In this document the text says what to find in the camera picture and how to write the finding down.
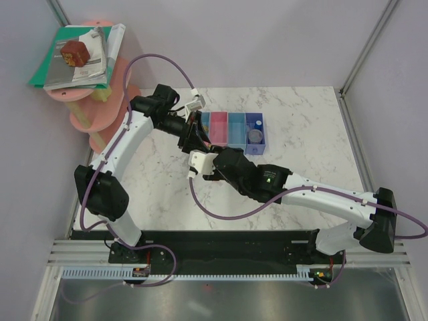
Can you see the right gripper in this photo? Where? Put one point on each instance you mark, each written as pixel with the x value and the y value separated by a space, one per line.
pixel 214 176

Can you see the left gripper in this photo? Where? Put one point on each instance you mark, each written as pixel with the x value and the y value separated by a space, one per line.
pixel 194 136

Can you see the clear jar of paper clips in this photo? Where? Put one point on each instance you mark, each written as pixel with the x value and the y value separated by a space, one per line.
pixel 255 136

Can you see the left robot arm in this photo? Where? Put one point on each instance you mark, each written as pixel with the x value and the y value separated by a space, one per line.
pixel 98 184

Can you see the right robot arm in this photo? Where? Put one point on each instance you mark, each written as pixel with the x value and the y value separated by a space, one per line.
pixel 369 217

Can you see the light blue drawer box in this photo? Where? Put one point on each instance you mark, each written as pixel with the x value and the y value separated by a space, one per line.
pixel 205 123

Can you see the pink drawer box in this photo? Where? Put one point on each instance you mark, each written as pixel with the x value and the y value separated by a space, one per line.
pixel 218 133

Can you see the sky blue drawer box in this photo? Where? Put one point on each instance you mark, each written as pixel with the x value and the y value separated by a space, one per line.
pixel 236 130

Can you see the purple drawer box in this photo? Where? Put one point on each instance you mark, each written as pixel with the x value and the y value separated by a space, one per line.
pixel 254 149

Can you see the pink tiered shelf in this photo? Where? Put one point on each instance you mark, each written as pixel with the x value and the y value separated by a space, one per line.
pixel 98 112

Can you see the red brown cube box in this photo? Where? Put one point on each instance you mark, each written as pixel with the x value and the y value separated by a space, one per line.
pixel 75 53

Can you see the grey manual booklet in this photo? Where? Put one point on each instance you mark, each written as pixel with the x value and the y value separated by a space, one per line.
pixel 94 72

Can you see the green folder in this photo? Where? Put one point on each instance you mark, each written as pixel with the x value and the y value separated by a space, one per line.
pixel 65 33

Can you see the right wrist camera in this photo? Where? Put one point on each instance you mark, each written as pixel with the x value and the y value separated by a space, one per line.
pixel 200 163

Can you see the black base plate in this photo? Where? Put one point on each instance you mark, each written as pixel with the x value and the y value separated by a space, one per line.
pixel 225 252

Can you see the white cable duct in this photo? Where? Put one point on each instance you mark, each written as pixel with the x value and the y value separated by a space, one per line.
pixel 142 274

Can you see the aluminium rail frame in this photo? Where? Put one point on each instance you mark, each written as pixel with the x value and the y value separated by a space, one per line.
pixel 80 284

